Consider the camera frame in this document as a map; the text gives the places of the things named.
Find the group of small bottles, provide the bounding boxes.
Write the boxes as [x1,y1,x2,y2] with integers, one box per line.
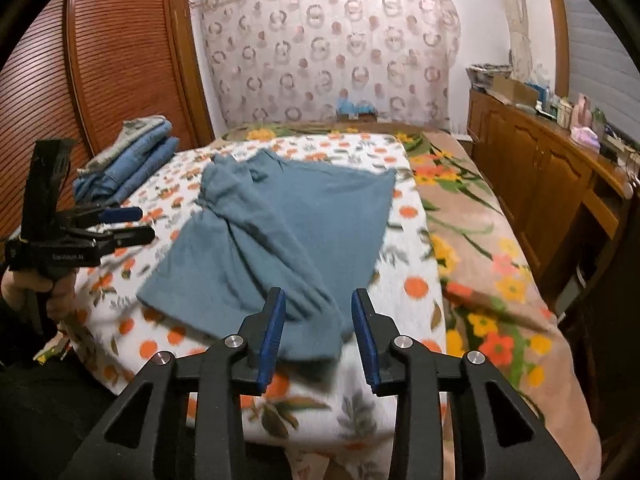
[530,80,640,171]

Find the white orange-print bedsheet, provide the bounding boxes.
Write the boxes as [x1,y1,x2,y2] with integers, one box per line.
[60,132,448,480]

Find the person's left hand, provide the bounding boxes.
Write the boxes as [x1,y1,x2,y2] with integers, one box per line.
[0,270,77,322]

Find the circle-patterned curtain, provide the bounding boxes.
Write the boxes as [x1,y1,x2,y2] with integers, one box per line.
[192,0,463,128]

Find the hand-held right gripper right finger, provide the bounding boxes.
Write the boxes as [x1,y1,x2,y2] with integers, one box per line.
[351,288,581,480]

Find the folded grey pants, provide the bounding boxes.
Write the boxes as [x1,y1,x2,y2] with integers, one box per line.
[82,115,171,172]

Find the person's dark clothing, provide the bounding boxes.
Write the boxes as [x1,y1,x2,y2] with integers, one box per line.
[0,350,201,480]

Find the open cardboard box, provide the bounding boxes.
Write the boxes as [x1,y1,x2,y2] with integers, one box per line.
[487,77,541,107]

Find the blue-grey pants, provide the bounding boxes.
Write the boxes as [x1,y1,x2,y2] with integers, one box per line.
[136,149,398,361]

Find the peach floral blanket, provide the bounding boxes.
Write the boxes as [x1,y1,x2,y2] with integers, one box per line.
[220,125,603,480]

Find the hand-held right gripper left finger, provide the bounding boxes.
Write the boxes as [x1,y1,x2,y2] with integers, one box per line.
[60,287,287,480]

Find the box with blue cloth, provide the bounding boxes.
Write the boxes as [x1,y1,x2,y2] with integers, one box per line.
[335,92,379,123]

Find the wooden sideboard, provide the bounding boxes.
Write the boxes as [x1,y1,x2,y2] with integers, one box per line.
[467,87,636,306]

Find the pink pouch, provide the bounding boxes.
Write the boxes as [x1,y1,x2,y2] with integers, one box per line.
[570,125,602,152]

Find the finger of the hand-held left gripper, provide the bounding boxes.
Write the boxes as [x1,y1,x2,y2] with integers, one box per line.
[67,225,156,255]
[56,206,144,227]

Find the patterned storage basket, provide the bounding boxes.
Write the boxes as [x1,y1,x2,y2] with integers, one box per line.
[465,62,514,91]

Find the wooden louvred wardrobe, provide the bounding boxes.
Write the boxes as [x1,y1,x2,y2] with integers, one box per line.
[0,0,216,241]

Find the folded blue jeans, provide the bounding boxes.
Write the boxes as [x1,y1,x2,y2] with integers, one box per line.
[74,136,181,207]
[107,122,175,171]

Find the grey window blind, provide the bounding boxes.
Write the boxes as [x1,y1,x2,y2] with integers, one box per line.
[555,0,640,107]

